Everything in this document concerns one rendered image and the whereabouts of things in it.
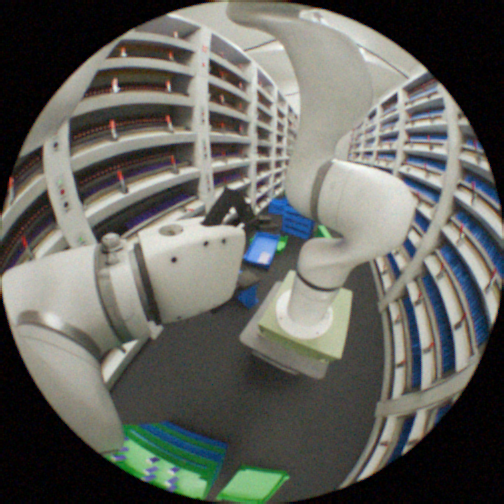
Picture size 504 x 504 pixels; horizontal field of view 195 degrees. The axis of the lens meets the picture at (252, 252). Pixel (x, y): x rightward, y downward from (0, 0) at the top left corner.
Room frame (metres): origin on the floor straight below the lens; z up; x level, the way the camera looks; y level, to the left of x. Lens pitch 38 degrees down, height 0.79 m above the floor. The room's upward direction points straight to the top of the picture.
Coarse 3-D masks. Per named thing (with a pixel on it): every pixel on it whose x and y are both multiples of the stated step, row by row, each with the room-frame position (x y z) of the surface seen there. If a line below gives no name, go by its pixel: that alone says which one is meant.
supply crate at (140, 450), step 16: (128, 432) -0.26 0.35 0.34; (128, 448) -0.35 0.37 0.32; (144, 448) -0.27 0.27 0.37; (128, 464) -0.45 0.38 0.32; (144, 464) -0.39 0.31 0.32; (160, 464) -0.35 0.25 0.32; (176, 464) -0.29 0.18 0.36; (160, 480) -0.45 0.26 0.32; (192, 480) -0.37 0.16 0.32; (208, 480) -0.32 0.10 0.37; (192, 496) -0.49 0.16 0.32
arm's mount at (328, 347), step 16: (288, 288) 0.32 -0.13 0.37; (272, 304) 0.26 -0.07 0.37; (336, 304) 0.23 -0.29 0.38; (272, 320) 0.20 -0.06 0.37; (336, 320) 0.17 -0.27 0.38; (272, 336) 0.16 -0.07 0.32; (288, 336) 0.14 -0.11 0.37; (320, 336) 0.13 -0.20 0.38; (336, 336) 0.12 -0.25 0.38; (304, 352) 0.10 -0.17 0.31; (320, 352) 0.08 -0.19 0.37; (336, 352) 0.07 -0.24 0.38
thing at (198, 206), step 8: (168, 192) 0.78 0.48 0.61; (184, 192) 0.89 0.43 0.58; (192, 192) 0.86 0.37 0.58; (152, 200) 0.68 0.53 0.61; (200, 200) 0.84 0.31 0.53; (136, 208) 0.58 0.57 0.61; (192, 208) 0.74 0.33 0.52; (200, 208) 0.79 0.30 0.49; (120, 216) 0.49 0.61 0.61; (176, 216) 0.63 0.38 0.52; (184, 216) 0.67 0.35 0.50; (104, 224) 0.41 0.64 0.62; (160, 224) 0.55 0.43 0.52; (96, 240) 0.35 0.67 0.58; (136, 240) 0.42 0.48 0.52; (128, 248) 0.37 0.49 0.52
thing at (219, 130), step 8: (208, 120) 1.16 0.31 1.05; (216, 120) 1.24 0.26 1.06; (216, 128) 1.23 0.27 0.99; (224, 128) 1.36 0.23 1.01; (232, 128) 1.49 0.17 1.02; (240, 128) 1.33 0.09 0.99; (216, 136) 0.99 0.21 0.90; (224, 136) 1.06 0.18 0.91; (232, 136) 1.15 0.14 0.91; (240, 136) 1.32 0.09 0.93; (248, 136) 1.48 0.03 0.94
